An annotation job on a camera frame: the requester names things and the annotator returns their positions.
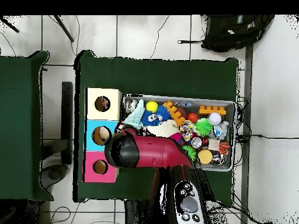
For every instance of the polka dot cloth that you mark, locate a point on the polka dot cloth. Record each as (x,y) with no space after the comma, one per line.
(105,103)

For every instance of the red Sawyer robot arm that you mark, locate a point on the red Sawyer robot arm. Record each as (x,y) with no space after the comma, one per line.
(151,151)

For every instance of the wooden box with three holes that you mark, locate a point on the wooden box with three holes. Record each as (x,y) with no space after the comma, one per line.
(112,112)

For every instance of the shallow clear mesh bin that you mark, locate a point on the shallow clear mesh bin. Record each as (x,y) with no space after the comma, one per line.
(195,109)

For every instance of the blue spiky toy with eyes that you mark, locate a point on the blue spiky toy with eyes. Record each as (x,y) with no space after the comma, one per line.
(146,119)

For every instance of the mint green knitted cloth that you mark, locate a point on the mint green knitted cloth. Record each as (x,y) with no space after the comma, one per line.
(136,116)

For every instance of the cream knitted cloth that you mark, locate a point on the cream knitted cloth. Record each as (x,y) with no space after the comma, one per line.
(163,130)

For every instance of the yellow ball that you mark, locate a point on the yellow ball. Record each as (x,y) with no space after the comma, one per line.
(152,106)

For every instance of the long orange toy block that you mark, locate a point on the long orange toy block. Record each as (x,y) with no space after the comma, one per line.
(175,113)

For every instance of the orange ball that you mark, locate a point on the orange ball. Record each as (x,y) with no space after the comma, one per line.
(192,117)

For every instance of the dark green tablecloth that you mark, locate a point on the dark green tablecloth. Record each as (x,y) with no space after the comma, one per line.
(18,116)
(158,77)

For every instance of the green spiky ball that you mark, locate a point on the green spiky ball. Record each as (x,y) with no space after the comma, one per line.
(190,151)

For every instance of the white baseball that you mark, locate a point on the white baseball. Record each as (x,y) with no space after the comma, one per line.
(215,118)

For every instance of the black upright panel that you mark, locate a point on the black upright panel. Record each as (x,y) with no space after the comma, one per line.
(67,105)

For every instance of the grey stand base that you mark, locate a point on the grey stand base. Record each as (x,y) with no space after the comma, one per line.
(55,175)

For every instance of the black backpack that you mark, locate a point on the black backpack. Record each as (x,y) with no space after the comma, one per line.
(233,32)

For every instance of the black tripod leg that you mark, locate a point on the black tripod leg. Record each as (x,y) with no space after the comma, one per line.
(10,25)
(64,29)

